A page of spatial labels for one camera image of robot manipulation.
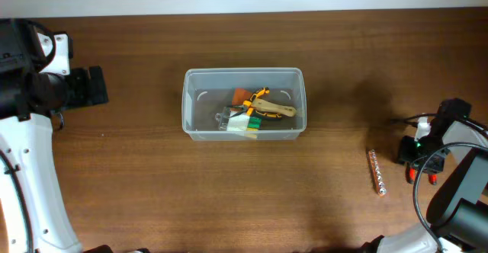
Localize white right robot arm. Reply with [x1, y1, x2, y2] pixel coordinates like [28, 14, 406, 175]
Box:
[359, 98, 487, 253]

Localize clear plastic container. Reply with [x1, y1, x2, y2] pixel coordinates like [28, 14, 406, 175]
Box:
[181, 67, 307, 141]

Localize orange black long-nose pliers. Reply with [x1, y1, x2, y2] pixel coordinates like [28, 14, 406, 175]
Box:
[228, 87, 283, 120]

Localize red handled cutting pliers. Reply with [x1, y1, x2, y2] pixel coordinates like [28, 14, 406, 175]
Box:
[406, 163, 438, 185]

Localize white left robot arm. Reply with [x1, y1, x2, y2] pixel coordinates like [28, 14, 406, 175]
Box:
[1, 18, 108, 252]

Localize orange socket bit rail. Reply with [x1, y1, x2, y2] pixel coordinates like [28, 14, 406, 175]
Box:
[368, 149, 387, 197]

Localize clear box of coloured bits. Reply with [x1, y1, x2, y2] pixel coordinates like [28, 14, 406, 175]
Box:
[214, 107, 262, 139]

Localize orange scraper with wooden handle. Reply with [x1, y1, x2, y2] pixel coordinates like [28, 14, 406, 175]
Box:
[256, 96, 297, 117]

